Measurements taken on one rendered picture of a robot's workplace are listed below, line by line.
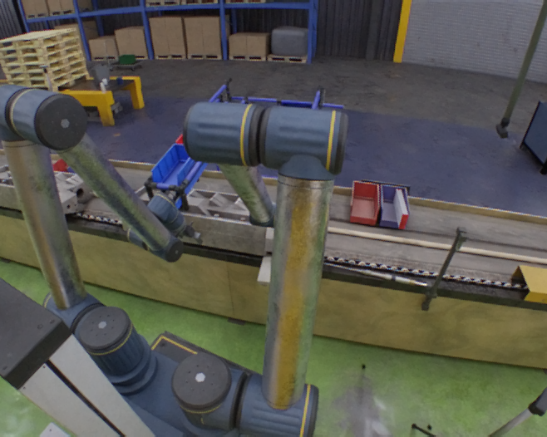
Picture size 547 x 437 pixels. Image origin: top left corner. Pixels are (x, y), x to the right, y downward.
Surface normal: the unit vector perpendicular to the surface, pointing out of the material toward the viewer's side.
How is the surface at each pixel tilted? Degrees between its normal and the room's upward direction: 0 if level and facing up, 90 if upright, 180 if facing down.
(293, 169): 70
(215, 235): 80
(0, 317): 0
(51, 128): 90
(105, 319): 0
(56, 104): 83
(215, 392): 6
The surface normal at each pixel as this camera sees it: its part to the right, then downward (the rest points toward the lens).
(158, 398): 0.00, -0.78
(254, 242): -0.23, 0.46
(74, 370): 0.91, 0.25
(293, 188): -0.46, 0.25
